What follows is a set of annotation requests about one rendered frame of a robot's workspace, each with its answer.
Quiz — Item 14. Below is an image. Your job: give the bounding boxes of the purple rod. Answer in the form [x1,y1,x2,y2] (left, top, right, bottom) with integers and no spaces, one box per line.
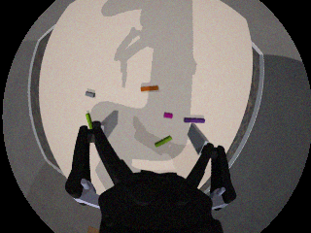
[184,117,205,123]

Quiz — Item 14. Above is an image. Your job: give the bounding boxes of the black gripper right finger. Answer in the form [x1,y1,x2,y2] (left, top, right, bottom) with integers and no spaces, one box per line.
[172,123,236,211]

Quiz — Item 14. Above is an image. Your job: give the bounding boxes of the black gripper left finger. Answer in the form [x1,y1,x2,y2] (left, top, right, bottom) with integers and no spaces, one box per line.
[65,110,154,209]

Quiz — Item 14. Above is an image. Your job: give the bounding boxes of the orange rod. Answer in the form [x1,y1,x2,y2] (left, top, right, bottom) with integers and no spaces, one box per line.
[141,85,158,91]

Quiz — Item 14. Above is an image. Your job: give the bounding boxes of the lime green rod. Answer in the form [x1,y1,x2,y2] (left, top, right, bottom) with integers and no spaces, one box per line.
[155,135,172,147]
[86,113,92,129]

